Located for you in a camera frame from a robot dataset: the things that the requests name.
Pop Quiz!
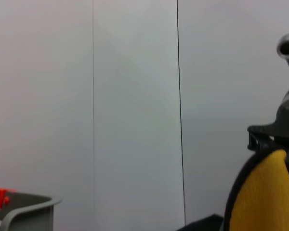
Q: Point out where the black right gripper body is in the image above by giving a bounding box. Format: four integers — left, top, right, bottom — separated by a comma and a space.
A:
247, 124, 289, 152

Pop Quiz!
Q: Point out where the yellow and grey towel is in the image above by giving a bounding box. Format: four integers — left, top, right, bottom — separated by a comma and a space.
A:
224, 148, 289, 231

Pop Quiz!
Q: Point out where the grey perforated storage box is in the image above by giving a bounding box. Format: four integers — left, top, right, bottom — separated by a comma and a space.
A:
0, 192, 63, 231

